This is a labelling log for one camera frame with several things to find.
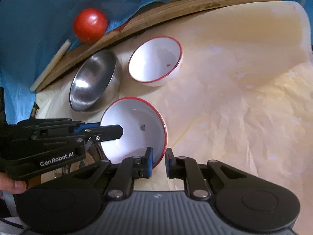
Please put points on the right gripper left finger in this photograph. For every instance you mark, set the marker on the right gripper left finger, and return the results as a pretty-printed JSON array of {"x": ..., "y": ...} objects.
[{"x": 129, "y": 170}]

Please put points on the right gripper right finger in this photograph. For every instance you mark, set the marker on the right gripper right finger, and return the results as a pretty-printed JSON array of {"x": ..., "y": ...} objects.
[{"x": 190, "y": 172}]

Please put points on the steel plate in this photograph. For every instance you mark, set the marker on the steel plate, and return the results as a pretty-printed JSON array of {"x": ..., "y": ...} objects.
[{"x": 93, "y": 155}]

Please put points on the white red-rimmed bowl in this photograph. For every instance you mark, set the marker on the white red-rimmed bowl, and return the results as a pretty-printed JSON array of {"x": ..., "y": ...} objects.
[
  {"x": 156, "y": 62},
  {"x": 143, "y": 127}
]

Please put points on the steel round bowl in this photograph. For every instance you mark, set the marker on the steel round bowl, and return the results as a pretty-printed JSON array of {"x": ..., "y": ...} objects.
[{"x": 96, "y": 82}]

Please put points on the person's left hand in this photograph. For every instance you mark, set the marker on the person's left hand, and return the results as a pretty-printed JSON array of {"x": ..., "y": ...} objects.
[{"x": 11, "y": 186}]

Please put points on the black plastic crate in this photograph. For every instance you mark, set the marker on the black plastic crate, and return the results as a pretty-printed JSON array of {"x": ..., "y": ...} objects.
[{"x": 34, "y": 111}]

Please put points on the white leek stalk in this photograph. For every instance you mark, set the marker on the white leek stalk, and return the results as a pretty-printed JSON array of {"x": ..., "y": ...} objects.
[{"x": 58, "y": 56}]

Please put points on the cream paper table cover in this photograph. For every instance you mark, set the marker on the cream paper table cover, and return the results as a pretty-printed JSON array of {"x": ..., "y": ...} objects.
[{"x": 243, "y": 95}]

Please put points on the blue cloth garment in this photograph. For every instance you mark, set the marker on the blue cloth garment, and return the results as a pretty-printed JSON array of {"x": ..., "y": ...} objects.
[{"x": 32, "y": 31}]

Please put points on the red tomato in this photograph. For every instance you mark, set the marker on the red tomato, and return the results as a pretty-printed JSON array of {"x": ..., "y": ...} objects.
[{"x": 90, "y": 25}]

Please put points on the wooden shelf board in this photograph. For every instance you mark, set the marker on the wooden shelf board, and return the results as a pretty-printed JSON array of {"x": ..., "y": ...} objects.
[{"x": 151, "y": 15}]

